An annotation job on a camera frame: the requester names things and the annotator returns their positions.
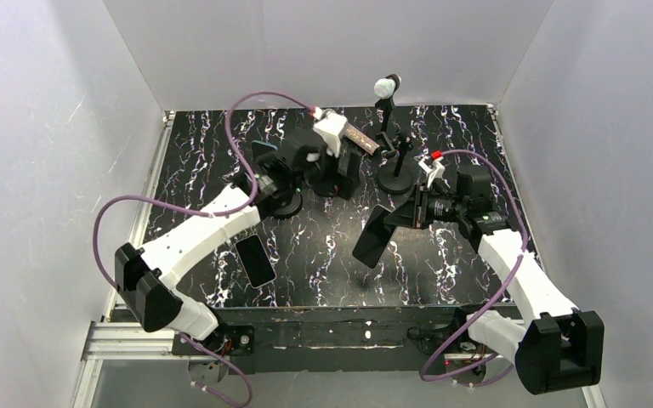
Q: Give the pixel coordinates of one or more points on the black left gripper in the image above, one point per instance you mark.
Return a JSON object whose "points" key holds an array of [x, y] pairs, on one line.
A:
{"points": [[347, 163]]}

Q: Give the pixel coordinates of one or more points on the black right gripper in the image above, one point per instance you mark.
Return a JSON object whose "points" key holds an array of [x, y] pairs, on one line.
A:
{"points": [[418, 207]]}

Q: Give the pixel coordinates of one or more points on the black smartphone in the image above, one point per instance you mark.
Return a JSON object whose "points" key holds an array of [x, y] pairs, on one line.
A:
{"points": [[255, 261], [374, 238]]}

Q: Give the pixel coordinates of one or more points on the black phone stand front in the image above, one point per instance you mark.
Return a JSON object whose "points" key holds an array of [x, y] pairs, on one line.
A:
{"points": [[285, 205]]}

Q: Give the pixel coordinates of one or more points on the black phone stand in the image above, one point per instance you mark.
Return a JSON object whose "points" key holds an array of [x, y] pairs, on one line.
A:
{"points": [[285, 205], [326, 187], [393, 177]]}

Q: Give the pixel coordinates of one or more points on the blue smartphone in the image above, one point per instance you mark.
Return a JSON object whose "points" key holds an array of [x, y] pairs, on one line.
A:
{"points": [[266, 161]]}

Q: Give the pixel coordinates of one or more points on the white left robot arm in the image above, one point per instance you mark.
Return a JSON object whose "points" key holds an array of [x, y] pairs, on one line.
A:
{"points": [[147, 277]]}

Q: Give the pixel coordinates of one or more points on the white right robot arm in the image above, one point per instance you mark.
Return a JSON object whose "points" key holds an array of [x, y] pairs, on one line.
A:
{"points": [[558, 346]]}

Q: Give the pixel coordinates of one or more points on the black microphone stand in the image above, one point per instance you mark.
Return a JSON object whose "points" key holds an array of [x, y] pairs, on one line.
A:
{"points": [[386, 106]]}

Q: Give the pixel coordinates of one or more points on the glitter handheld microphone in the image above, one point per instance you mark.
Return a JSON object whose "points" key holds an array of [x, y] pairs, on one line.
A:
{"points": [[360, 139]]}

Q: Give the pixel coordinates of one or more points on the white microphone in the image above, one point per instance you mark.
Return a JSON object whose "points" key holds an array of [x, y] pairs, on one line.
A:
{"points": [[384, 88]]}

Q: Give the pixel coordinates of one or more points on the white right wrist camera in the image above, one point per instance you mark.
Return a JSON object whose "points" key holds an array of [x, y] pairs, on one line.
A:
{"points": [[433, 167]]}

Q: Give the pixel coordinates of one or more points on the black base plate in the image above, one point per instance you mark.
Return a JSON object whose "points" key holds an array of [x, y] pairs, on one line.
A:
{"points": [[329, 339]]}

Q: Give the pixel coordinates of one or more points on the aluminium rail frame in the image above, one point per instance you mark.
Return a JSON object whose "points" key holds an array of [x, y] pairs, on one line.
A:
{"points": [[119, 337]]}

